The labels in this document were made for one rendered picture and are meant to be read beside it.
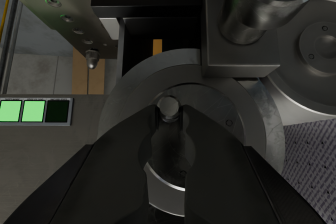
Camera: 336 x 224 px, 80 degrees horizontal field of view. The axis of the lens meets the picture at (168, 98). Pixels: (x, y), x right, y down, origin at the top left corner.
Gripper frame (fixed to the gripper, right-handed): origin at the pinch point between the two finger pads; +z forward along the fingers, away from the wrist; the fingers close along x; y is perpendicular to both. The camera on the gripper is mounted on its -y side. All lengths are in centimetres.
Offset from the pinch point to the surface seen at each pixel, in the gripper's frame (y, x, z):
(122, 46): -2.0, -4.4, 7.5
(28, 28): 30, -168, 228
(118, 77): 0.2, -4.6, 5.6
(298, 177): 18.7, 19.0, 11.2
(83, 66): 74, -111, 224
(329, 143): 10.2, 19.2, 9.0
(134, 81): 0.3, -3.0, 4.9
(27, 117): 21, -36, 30
